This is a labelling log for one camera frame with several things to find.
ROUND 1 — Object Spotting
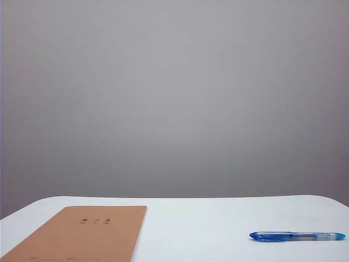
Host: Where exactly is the brown kraft paper notebook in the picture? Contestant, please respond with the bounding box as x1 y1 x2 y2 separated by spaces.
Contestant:
0 205 148 262

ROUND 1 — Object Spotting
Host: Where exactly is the blue transparent ballpoint pen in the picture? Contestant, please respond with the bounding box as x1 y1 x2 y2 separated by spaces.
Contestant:
249 231 346 242

